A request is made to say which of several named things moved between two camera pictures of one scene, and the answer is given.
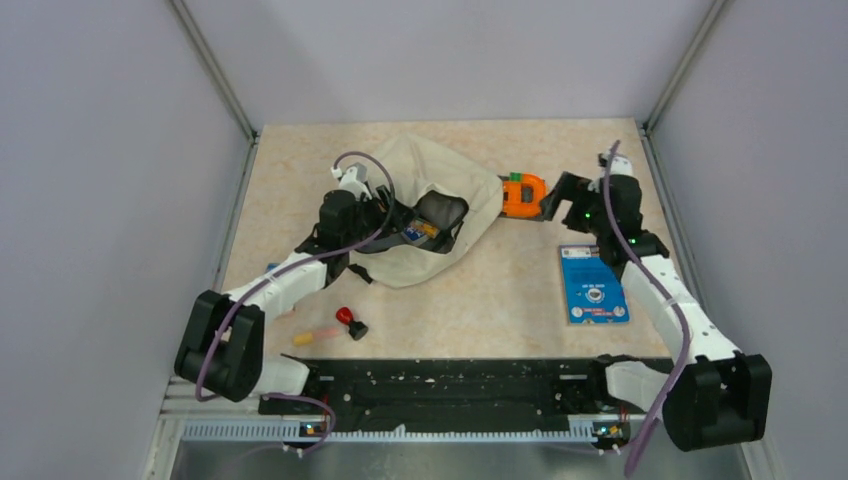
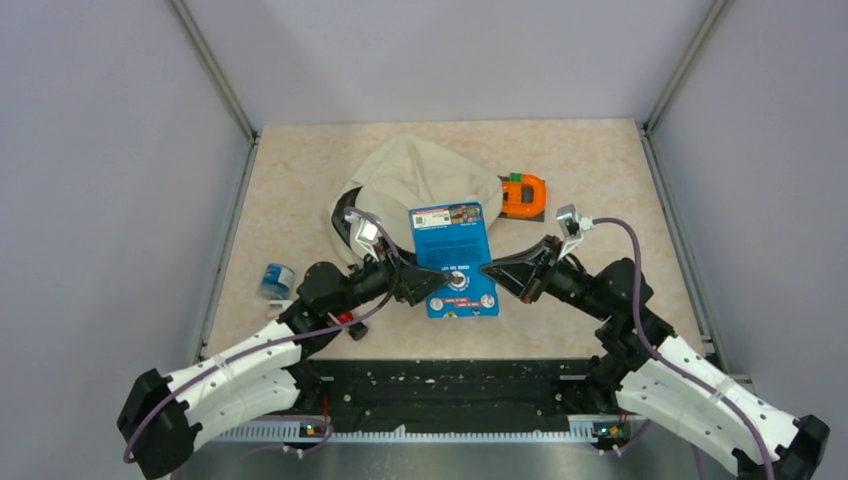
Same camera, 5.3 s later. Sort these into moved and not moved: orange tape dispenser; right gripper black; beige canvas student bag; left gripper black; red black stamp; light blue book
Moved: left gripper black; right gripper black; light blue book
Not moved: orange tape dispenser; beige canvas student bag; red black stamp
